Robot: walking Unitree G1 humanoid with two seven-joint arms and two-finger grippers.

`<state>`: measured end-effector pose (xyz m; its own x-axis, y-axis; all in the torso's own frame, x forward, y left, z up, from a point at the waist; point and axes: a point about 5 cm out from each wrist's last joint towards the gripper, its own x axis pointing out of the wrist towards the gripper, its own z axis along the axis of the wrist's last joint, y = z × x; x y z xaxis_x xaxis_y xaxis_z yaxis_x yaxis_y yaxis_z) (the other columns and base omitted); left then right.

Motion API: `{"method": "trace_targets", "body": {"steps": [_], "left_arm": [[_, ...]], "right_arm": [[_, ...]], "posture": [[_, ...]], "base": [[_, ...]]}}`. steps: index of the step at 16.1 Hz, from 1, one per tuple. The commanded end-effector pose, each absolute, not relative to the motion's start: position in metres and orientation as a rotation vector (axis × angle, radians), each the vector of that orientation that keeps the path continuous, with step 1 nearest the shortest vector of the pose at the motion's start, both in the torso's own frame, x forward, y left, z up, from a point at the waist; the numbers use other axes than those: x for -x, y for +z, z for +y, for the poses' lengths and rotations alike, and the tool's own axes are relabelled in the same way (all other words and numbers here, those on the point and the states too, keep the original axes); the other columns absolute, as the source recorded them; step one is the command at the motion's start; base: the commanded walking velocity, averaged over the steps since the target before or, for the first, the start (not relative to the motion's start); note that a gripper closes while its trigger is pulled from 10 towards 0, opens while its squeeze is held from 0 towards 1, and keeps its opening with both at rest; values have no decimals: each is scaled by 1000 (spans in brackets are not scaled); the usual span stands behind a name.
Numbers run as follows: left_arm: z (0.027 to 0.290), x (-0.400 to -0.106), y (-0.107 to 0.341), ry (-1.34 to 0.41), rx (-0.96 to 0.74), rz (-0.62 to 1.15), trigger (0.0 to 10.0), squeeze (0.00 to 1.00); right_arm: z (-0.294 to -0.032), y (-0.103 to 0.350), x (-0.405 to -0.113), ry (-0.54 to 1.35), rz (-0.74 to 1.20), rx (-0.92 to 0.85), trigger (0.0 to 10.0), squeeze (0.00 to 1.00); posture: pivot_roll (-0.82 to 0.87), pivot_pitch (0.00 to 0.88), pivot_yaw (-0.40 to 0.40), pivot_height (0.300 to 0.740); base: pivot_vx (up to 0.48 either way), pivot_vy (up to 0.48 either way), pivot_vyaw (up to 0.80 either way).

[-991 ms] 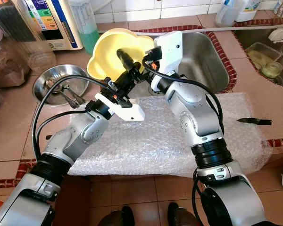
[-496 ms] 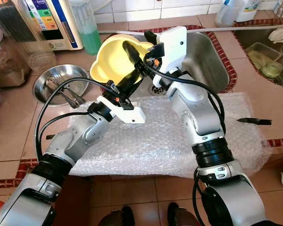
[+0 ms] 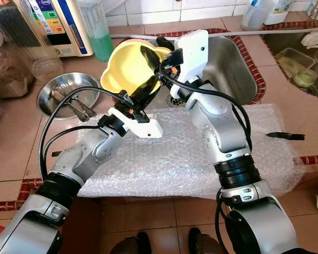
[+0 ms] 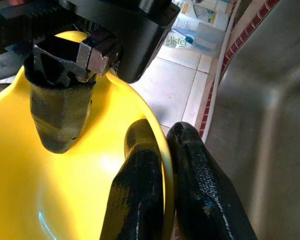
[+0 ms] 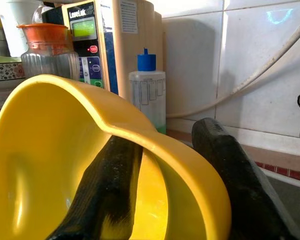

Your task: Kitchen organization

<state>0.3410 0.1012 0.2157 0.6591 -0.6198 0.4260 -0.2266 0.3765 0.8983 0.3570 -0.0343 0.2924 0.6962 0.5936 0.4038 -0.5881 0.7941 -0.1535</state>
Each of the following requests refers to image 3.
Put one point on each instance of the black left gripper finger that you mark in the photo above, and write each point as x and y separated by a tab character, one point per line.
138	89
152	89

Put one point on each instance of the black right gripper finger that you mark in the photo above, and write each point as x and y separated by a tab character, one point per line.
152	61
166	44

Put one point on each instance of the yellow plastic bowl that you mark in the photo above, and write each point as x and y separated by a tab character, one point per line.
122	66

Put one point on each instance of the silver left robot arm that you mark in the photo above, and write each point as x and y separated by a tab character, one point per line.
85	153

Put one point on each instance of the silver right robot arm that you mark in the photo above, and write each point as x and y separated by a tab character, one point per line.
222	127

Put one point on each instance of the green dish soap bottle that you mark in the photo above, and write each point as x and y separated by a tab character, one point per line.
100	47

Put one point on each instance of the steel sink basin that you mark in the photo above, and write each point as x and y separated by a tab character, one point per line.
228	63
270	47

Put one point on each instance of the steel spoon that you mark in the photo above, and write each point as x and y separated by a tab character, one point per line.
69	105

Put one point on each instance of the clear bubble wrap sheet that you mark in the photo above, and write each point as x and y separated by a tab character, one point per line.
175	164

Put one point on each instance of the white pipe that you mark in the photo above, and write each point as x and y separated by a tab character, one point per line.
244	33

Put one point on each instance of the steel bowl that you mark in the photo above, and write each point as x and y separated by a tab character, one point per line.
53	90

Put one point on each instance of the black tape strip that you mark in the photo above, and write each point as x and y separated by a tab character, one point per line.
286	136
56	154

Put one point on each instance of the clear toothbrush cup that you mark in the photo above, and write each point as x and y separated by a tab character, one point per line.
254	18

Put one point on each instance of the beige water ionizer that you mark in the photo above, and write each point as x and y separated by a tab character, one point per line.
53	26

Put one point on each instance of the glass food container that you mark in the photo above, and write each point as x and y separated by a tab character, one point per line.
294	63

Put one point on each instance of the black robot left foot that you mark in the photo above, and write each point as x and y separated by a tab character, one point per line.
130	244

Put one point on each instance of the black robot foot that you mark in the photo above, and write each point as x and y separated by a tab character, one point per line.
204	242
130	244

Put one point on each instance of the black robot right foot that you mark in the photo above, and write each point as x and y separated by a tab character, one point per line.
204	242

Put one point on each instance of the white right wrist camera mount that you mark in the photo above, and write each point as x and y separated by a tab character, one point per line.
193	53

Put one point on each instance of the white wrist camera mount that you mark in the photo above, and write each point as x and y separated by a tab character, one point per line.
146	127
193	53

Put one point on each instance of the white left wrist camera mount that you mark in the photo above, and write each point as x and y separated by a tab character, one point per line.
146	127

